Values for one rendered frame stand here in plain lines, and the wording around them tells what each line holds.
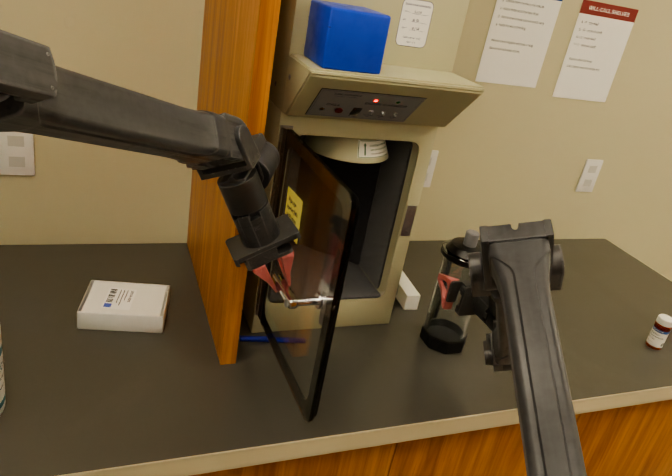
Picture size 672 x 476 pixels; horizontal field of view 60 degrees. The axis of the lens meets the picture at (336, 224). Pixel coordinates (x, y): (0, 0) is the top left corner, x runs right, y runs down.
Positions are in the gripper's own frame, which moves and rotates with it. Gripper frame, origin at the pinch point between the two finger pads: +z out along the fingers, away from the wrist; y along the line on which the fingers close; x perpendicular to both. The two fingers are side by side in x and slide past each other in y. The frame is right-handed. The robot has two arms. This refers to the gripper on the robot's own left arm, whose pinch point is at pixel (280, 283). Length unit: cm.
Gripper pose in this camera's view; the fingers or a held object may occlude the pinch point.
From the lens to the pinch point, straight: 91.6
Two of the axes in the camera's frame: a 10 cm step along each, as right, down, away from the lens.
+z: 2.6, 8.1, 5.3
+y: -9.0, 4.1, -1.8
